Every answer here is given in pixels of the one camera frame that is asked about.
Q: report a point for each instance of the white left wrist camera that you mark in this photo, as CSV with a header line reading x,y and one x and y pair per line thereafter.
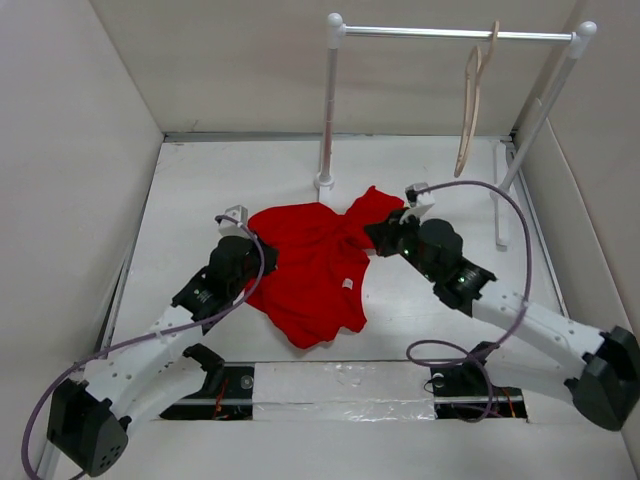
x,y
232,221

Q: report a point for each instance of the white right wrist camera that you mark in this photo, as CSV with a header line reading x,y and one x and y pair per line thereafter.
x,y
420,201

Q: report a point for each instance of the wooden clothes hanger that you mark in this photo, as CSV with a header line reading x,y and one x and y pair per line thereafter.
x,y
476,64

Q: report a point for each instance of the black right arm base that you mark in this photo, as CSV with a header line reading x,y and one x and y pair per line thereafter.
x,y
461,392

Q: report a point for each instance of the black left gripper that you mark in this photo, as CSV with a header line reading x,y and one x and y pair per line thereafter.
x,y
270,256

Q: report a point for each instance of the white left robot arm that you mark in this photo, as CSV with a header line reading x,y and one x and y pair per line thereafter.
x,y
92,420

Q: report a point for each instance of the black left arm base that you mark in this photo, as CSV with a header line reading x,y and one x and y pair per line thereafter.
x,y
225,395

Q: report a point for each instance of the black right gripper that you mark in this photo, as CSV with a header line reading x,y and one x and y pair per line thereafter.
x,y
383,234

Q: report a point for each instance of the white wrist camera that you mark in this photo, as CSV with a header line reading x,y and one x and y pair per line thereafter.
x,y
420,201
232,221

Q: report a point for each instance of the white clothes rack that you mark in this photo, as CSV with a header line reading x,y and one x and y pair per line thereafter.
x,y
575,43

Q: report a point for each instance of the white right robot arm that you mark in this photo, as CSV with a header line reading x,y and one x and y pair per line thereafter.
x,y
596,371

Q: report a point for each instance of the red t shirt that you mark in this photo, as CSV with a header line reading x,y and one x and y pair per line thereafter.
x,y
316,289

